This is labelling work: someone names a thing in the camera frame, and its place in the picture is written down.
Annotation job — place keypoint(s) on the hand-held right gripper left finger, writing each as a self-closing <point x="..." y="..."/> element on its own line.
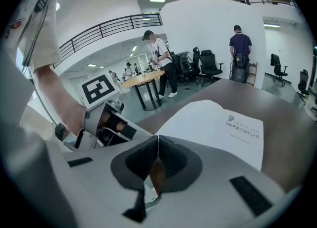
<point x="128" y="165"/>

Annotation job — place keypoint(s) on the person's left hand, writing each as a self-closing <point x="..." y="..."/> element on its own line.
<point x="106" y="119"/>

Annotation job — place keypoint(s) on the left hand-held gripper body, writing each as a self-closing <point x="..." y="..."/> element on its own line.
<point x="99" y="89"/>

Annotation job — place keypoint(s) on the small wooden shelf unit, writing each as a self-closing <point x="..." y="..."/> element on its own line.
<point x="253" y="73"/>

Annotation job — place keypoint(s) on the person's left forearm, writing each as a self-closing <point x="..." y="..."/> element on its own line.
<point x="62" y="98"/>

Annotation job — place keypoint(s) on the round wooden table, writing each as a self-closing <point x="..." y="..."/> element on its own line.
<point x="143" y="77"/>

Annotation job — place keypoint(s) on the white paper booklet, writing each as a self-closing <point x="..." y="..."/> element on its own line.
<point x="210" y="128"/>

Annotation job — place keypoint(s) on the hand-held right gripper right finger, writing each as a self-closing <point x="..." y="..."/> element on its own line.
<point x="178" y="162"/>

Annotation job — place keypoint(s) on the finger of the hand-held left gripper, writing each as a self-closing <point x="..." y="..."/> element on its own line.
<point x="142" y="132"/>

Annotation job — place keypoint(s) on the black office chair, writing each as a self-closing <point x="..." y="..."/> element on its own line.
<point x="303" y="83"/>
<point x="277" y="66"/>
<point x="185" y="66"/>
<point x="210" y="64"/>

